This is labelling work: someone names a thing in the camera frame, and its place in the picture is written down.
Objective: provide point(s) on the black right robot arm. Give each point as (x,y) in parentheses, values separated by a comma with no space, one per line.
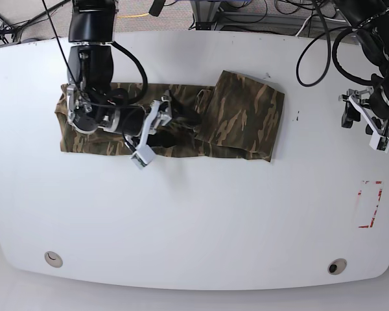
(90,61)

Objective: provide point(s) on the red tape rectangle marking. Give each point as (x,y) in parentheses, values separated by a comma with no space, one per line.
(367,203)

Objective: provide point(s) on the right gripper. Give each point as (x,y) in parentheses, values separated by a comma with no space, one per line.
(137,125)

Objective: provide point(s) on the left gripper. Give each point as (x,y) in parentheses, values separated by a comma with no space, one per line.
(370,104)

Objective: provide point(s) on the camouflage T-shirt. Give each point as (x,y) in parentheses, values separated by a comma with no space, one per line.
(240,118)

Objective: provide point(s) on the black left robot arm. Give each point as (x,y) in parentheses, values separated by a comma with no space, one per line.
(369,22)

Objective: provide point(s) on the left table cable grommet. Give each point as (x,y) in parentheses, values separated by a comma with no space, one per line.
(53,259)

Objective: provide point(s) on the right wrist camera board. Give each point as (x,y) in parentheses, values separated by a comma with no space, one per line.
(143,157)

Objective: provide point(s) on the right table cable grommet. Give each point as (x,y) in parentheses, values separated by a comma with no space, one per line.
(337,266)

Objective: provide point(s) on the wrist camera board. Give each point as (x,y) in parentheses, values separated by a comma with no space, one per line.
(143,157)
(380,143)

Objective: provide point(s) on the table cable grommet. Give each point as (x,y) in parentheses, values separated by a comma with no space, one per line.
(337,266)
(53,259)

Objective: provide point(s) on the aluminium frame stand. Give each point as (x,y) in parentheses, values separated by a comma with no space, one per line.
(215,15)

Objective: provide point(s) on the black tripod legs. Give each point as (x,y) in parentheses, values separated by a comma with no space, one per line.
(28,21)

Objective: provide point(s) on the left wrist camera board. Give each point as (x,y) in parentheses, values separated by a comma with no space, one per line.
(380,143)

